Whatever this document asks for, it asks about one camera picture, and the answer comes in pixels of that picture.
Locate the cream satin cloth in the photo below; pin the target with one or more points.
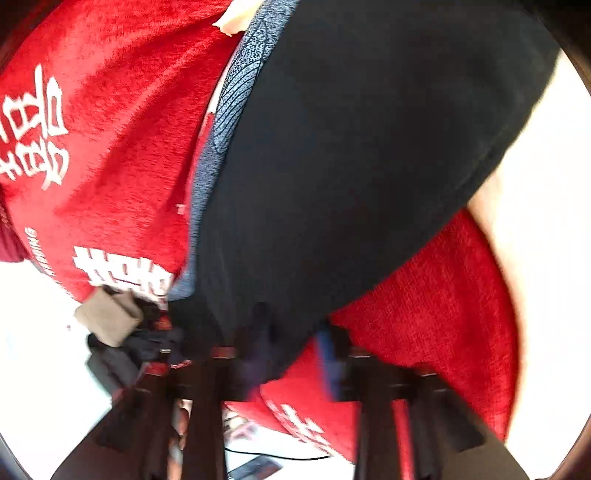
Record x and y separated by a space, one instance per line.
237 16

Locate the red blanket with white characters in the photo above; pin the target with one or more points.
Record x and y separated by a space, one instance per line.
113 114

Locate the black pants with patterned waistband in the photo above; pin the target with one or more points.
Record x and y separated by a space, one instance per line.
346 136

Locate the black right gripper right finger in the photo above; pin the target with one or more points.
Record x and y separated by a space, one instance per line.
411 423

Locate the dark clothes pile with grey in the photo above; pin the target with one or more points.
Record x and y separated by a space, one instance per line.
125 333

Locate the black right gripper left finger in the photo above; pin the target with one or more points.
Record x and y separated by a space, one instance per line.
132 440

